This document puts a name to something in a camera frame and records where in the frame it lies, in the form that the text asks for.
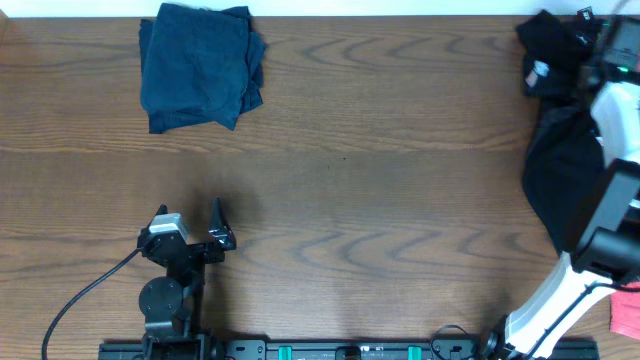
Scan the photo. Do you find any black right base cable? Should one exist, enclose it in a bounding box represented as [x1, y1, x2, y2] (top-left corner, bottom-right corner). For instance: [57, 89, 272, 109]
[429, 323, 481, 360]

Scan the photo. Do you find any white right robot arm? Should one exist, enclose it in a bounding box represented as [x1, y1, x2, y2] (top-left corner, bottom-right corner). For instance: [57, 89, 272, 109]
[478, 45, 639, 359]

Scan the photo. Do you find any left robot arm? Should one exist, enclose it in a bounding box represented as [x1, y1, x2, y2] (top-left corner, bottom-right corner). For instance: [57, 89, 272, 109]
[137, 198, 237, 360]

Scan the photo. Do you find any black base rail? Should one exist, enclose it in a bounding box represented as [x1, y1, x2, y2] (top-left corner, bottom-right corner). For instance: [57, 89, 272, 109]
[98, 339, 600, 360]

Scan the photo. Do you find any red garment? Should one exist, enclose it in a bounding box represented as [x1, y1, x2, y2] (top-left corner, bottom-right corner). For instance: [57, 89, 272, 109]
[610, 291, 640, 340]

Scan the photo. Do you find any plain black t-shirt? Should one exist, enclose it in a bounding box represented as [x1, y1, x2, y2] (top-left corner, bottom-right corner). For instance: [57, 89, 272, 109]
[515, 10, 604, 253]

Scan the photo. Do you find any folded dark blue garment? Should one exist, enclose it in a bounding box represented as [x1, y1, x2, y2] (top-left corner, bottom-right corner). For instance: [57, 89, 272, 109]
[138, 3, 267, 134]

